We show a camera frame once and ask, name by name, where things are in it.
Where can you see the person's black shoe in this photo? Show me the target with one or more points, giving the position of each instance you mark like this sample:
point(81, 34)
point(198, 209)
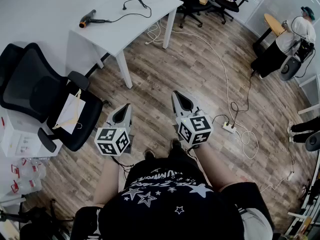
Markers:
point(149, 154)
point(176, 144)

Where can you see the white storage box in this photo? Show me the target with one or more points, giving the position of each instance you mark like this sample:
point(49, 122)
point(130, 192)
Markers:
point(20, 139)

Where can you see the person's left forearm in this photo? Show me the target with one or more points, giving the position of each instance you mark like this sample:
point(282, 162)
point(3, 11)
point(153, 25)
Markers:
point(106, 181)

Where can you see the person's left black shoe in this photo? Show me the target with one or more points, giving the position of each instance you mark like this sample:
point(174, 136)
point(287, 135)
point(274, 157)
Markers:
point(149, 154)

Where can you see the white paper sheets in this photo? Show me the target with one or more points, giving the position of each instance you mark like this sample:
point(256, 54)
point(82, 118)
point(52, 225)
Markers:
point(68, 111)

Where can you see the white table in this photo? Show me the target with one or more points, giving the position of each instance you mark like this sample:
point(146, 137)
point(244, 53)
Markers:
point(130, 31)

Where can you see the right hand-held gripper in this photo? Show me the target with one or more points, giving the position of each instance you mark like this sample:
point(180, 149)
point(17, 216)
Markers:
point(195, 130)

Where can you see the yellow oval table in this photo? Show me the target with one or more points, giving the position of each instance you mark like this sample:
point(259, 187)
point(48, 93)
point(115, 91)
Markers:
point(273, 24)

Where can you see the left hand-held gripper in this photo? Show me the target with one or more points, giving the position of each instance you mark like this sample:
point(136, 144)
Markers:
point(112, 141)

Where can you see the white desk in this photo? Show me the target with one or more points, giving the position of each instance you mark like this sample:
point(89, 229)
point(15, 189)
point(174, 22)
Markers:
point(310, 84)

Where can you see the small white extension socket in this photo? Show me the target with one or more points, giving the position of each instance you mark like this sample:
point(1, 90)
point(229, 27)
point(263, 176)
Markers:
point(228, 126)

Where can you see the wooden clothes hanger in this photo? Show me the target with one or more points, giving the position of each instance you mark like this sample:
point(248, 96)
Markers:
point(62, 125)

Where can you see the black orange hair dryer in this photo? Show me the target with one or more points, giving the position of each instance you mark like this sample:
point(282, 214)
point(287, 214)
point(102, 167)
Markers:
point(87, 19)

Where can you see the person's right black shoe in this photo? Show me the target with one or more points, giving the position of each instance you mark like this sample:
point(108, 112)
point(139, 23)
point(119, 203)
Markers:
point(176, 144)

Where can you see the clear box with red clips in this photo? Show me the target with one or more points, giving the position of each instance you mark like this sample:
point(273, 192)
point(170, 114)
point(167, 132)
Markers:
point(31, 170)
point(27, 186)

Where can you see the person's right forearm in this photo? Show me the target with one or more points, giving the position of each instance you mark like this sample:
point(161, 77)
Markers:
point(215, 166)

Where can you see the person's black star-print shirt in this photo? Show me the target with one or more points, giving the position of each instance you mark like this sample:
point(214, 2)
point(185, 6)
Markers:
point(162, 209)

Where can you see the black tripod stand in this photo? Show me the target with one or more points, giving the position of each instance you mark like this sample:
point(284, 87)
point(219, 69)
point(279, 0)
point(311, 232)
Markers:
point(37, 221)

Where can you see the small yellow box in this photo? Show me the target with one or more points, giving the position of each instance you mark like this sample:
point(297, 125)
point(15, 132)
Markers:
point(203, 1)

